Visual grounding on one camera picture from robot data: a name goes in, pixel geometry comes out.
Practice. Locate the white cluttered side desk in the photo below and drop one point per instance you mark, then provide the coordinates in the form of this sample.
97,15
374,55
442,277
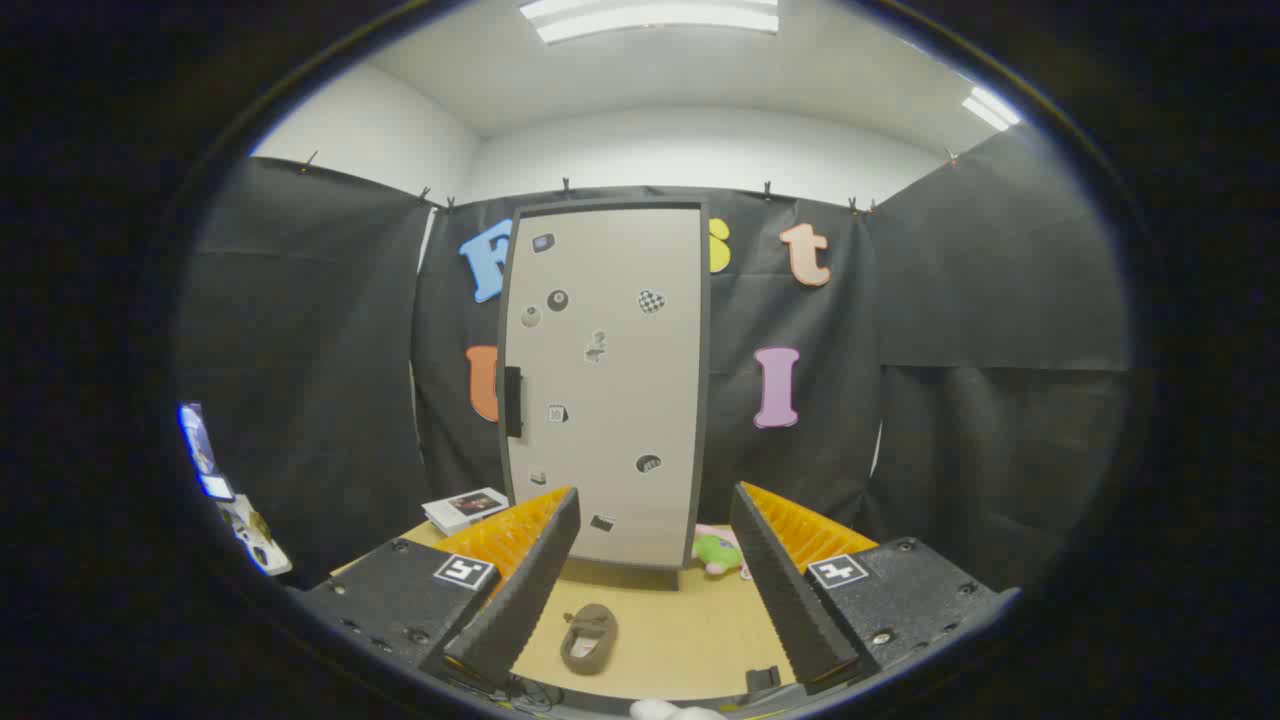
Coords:
255,545

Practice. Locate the light grey shoe cabinet door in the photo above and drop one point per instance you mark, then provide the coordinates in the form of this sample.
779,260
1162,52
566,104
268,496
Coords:
620,420

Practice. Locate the black backdrop cloth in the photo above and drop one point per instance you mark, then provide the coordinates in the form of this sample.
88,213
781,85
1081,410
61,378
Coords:
300,350

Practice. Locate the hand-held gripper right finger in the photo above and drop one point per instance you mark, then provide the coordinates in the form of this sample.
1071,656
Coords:
780,590

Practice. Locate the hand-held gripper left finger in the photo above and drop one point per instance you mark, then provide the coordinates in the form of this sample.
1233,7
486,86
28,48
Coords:
530,590

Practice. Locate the grey shoe cabinet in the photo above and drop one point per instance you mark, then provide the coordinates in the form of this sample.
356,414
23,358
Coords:
705,400

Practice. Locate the blue lit screen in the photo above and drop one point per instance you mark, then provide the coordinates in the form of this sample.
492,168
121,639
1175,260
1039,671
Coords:
200,450

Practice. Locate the green pink plush toy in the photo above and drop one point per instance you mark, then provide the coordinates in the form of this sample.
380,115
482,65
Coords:
715,550

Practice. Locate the brown slipper shoe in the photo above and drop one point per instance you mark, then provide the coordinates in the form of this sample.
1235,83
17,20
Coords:
600,620

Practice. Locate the ceiling light panel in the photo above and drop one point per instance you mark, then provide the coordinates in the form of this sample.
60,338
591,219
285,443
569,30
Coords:
650,18
992,108

